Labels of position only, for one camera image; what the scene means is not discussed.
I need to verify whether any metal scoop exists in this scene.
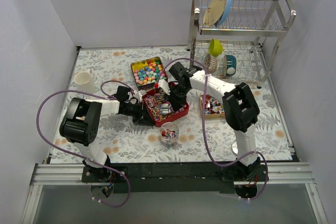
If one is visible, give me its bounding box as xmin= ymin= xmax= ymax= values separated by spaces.
xmin=159 ymin=103 xmax=173 ymax=114

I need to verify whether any red tin of swirl lollipops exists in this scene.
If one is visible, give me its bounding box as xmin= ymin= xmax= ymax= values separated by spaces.
xmin=142 ymin=88 xmax=189 ymax=127

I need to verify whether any clear glass jar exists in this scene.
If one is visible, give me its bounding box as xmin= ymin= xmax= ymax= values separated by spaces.
xmin=160 ymin=122 xmax=179 ymax=147

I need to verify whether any green tin of star candies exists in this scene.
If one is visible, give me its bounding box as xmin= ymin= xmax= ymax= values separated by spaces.
xmin=131 ymin=57 xmax=168 ymax=90

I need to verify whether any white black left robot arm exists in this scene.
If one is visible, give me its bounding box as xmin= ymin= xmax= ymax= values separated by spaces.
xmin=59 ymin=86 xmax=154 ymax=182

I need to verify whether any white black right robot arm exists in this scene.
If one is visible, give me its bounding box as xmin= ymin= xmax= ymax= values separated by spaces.
xmin=166 ymin=59 xmax=260 ymax=181

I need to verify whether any patterned brown bowl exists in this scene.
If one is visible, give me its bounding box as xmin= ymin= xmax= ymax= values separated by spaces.
xmin=203 ymin=54 xmax=219 ymax=74

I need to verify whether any white cup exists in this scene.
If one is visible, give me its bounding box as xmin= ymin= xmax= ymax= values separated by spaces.
xmin=74 ymin=69 xmax=96 ymax=93

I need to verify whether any green bowl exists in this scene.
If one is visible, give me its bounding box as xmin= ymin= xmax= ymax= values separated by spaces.
xmin=208 ymin=39 xmax=223 ymax=57

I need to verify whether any teal white bowl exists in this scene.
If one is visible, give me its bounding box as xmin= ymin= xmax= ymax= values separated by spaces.
xmin=223 ymin=55 xmax=237 ymax=76

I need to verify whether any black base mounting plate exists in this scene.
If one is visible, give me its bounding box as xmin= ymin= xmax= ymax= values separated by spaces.
xmin=81 ymin=162 xmax=268 ymax=194

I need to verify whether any glass jar lid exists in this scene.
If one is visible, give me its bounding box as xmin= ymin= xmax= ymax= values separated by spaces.
xmin=232 ymin=142 xmax=238 ymax=156

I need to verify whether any steel dish rack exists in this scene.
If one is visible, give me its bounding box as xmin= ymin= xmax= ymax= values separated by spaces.
xmin=187 ymin=0 xmax=297 ymax=88

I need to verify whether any cream plate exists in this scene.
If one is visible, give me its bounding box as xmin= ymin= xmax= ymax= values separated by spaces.
xmin=203 ymin=0 xmax=227 ymax=27

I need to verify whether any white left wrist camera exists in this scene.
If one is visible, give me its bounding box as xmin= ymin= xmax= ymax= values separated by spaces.
xmin=134 ymin=90 xmax=151 ymax=102

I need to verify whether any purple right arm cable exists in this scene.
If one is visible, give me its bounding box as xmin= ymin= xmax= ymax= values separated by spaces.
xmin=154 ymin=58 xmax=269 ymax=201

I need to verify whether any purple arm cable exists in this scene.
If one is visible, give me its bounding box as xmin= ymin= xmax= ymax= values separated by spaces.
xmin=154 ymin=58 xmax=269 ymax=201
xmin=36 ymin=79 xmax=137 ymax=208

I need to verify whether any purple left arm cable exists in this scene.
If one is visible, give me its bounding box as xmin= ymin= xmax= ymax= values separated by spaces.
xmin=36 ymin=79 xmax=137 ymax=208

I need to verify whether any aluminium frame rail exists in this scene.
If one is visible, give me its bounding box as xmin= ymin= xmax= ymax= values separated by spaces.
xmin=30 ymin=163 xmax=92 ymax=186

